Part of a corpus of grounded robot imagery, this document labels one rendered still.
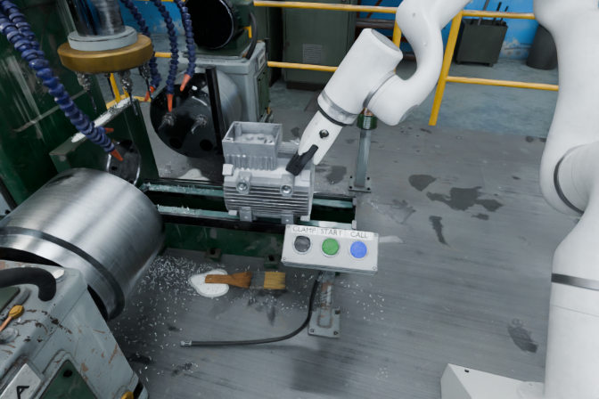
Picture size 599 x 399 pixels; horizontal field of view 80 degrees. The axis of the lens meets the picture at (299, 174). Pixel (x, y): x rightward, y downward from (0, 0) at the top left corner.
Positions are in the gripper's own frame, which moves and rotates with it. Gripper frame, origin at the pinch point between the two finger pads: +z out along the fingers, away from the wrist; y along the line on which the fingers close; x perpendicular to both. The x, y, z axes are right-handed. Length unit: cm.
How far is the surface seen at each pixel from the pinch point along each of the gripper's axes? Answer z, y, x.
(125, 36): -4.2, 4.3, 43.2
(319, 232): -1.5, -17.9, -7.3
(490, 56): -13, 431, -214
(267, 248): 26.1, -1.3, -6.6
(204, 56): 14, 53, 38
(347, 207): 9.7, 9.0, -20.0
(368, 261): -4.1, -21.4, -16.2
